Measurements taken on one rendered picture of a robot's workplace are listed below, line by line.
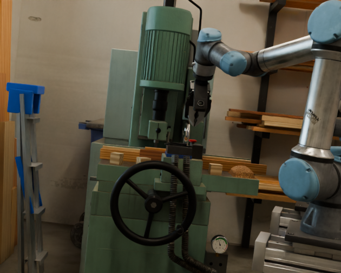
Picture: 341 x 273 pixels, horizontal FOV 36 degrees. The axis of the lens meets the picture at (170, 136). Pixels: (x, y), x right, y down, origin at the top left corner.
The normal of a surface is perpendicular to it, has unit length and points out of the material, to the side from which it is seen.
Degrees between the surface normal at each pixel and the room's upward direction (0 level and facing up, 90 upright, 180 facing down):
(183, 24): 90
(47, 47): 90
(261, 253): 90
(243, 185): 90
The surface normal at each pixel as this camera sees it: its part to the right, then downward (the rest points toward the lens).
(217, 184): 0.06, 0.07
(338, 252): -0.29, 0.04
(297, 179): -0.74, 0.10
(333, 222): -0.06, -0.25
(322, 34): -0.70, -0.16
